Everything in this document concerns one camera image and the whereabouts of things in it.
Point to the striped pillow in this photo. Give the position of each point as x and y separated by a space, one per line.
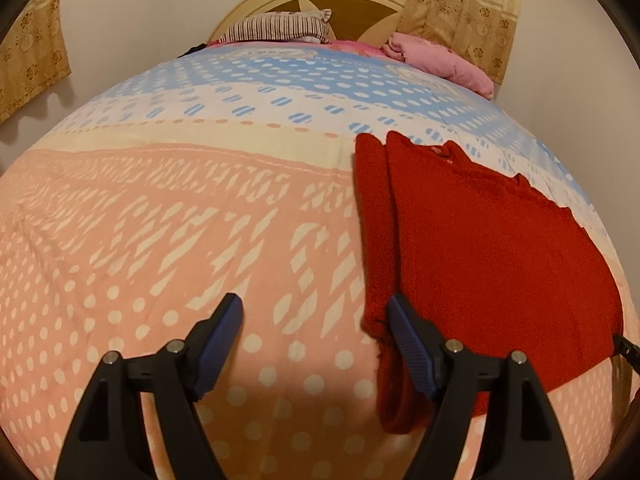
275 27

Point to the cream wooden headboard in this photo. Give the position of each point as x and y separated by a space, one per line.
360 15

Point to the bed with polka dot sheet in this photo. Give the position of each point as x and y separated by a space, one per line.
150 210

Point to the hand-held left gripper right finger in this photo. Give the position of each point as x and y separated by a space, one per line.
412 345

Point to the beige floral curtain panel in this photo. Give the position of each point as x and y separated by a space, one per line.
465 10

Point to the pink folded blanket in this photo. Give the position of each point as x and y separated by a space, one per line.
440 60

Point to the dark cloth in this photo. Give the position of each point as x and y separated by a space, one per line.
192 51

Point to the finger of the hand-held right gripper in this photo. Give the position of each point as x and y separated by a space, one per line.
625 345

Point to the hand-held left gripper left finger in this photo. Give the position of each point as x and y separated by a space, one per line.
220 335

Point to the beige floral side curtain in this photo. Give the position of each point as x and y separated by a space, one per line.
30 55

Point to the red embroidered sweater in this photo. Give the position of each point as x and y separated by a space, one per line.
475 235

